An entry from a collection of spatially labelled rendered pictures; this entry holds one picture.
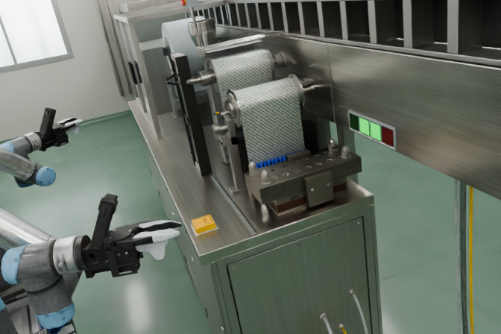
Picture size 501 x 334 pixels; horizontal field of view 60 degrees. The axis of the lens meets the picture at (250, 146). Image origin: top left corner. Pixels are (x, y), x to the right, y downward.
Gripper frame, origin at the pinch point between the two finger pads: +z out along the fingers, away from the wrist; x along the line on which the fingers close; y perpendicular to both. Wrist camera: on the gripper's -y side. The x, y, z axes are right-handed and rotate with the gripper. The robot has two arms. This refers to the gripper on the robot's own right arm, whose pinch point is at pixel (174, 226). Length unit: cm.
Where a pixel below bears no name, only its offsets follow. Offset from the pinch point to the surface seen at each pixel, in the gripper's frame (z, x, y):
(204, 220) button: -1, -59, 23
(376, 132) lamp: 59, -45, -1
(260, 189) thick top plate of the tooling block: 21, -53, 14
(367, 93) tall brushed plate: 59, -48, -13
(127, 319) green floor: -65, -138, 106
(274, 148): 29, -75, 6
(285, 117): 35, -75, -5
